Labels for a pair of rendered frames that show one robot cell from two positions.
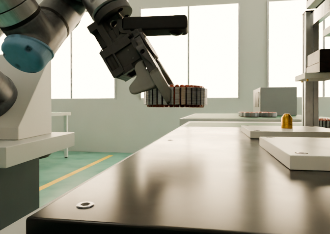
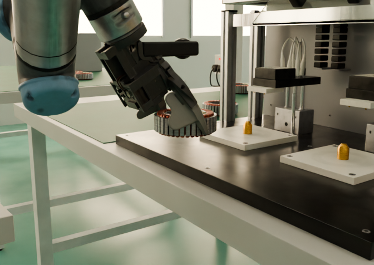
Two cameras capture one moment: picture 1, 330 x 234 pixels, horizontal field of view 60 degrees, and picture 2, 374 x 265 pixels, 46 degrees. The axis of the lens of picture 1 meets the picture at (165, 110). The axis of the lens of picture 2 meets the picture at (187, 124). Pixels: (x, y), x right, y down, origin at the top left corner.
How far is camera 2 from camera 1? 0.54 m
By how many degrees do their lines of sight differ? 45
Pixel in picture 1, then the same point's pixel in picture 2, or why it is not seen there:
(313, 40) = (231, 38)
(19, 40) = (67, 83)
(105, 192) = (350, 224)
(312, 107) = (230, 101)
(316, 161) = (362, 178)
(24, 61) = (58, 105)
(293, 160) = (355, 180)
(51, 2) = not seen: hidden behind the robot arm
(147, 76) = (185, 111)
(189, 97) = (214, 125)
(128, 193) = (357, 221)
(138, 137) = not seen: outside the picture
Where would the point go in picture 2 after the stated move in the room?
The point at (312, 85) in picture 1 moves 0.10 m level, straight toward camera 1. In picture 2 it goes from (230, 81) to (246, 86)
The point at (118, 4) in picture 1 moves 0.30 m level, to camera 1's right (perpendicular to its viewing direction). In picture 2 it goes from (144, 29) to (261, 31)
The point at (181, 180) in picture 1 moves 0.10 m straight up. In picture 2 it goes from (346, 207) to (352, 132)
